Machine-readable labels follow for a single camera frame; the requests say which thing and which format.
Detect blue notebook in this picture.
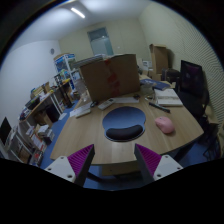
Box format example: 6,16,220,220
154,82,170,91

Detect white open book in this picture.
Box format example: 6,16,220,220
154,89,183,106

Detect grey door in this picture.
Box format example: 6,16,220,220
88,27,114,56

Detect wooden table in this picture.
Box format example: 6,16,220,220
49,73,205,166

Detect black computer monitor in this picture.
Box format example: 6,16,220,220
0,118,11,144

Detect pink computer mouse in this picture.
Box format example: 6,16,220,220
155,116,175,134

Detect large cardboard box on table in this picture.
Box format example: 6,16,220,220
80,54,140,101

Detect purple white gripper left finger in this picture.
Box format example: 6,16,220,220
46,144,95,186

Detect side desk with clutter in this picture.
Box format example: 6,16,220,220
19,79,70,125

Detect black office chair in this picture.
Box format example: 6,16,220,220
176,59,212,122

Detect white keyboard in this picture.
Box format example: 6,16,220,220
112,97,139,104

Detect ceiling light strip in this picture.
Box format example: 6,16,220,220
71,7,85,19

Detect white paper sheets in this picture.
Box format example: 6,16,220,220
70,103,91,118

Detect blue white printed box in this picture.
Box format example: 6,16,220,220
54,53,76,73

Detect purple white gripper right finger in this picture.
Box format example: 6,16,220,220
134,144,182,184

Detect low shelf with books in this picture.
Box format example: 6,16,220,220
6,124,55,167

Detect black pen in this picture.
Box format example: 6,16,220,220
149,102,171,113

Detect tall cardboard box background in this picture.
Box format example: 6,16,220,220
149,44,168,74

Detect white remote control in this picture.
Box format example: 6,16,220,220
98,98,114,110

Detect blue mouse pad wrist rest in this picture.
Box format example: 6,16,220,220
102,106,146,142

